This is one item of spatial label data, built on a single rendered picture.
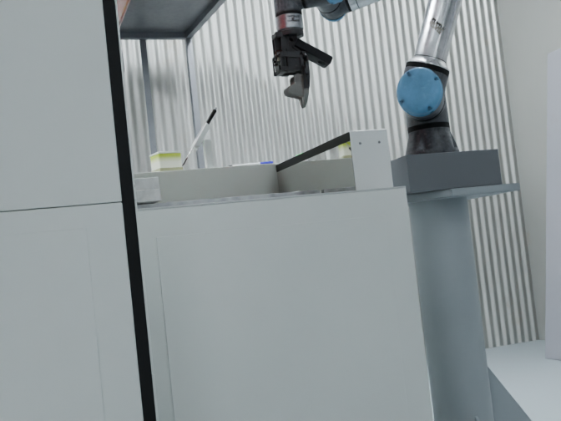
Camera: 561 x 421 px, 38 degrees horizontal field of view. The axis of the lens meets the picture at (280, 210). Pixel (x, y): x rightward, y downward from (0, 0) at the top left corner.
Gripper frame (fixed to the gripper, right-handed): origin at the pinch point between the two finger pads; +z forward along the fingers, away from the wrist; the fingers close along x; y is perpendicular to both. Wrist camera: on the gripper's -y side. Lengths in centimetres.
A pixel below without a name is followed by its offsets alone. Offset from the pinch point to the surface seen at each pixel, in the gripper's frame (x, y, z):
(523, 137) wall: -216, -224, -15
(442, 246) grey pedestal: 15, -29, 43
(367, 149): 39.9, 1.5, 19.3
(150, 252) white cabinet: 46, 54, 38
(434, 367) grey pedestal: 10, -25, 75
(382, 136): 39.9, -2.6, 16.4
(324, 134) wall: -224, -95, -26
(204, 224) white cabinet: 46, 42, 33
